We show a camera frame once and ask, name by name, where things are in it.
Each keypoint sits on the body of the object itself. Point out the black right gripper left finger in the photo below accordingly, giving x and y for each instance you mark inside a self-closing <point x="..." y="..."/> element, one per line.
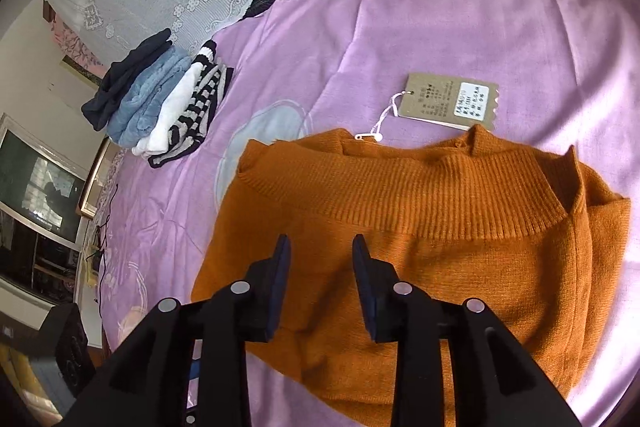
<point x="246" y="311"/>

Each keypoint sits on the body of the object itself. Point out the brown paper clothing tag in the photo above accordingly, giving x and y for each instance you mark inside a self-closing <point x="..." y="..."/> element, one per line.
<point x="452" y="102"/>

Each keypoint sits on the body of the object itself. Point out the folded light blue fleece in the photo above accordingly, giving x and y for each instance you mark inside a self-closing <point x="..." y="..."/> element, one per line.
<point x="140" y="107"/>

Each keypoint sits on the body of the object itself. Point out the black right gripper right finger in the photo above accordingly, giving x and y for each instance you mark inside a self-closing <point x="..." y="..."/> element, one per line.
<point x="395" y="311"/>

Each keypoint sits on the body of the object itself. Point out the gold picture frame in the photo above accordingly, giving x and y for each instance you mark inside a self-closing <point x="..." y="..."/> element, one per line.
<point x="103" y="162"/>

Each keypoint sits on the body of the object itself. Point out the purple bed sheet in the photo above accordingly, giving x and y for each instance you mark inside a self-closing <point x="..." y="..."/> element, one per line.
<point x="568" y="78"/>

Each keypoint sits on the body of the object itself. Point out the folded navy garment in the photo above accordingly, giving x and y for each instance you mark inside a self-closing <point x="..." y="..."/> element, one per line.
<point x="120" y="77"/>

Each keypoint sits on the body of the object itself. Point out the orange knit cardigan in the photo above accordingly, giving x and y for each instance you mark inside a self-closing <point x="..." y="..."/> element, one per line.
<point x="539" y="237"/>

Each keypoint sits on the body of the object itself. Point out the framed window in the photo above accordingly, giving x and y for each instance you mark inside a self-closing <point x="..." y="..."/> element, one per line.
<point x="41" y="229"/>

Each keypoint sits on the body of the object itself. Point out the pink floral pillow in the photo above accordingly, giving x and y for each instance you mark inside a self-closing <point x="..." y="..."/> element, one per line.
<point x="71" y="46"/>

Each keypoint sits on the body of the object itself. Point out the folded black white striped garment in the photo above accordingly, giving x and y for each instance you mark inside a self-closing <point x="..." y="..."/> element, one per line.
<point x="190" y="130"/>

